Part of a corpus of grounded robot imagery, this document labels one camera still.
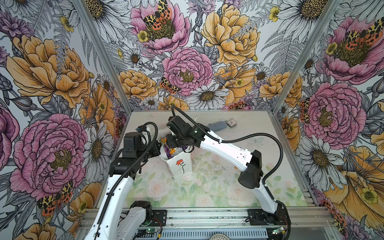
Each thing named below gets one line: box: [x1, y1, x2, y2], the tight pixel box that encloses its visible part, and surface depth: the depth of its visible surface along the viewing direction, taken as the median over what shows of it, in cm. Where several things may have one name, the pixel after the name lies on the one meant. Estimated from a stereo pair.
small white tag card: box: [227, 119, 238, 127], surface depth 114 cm
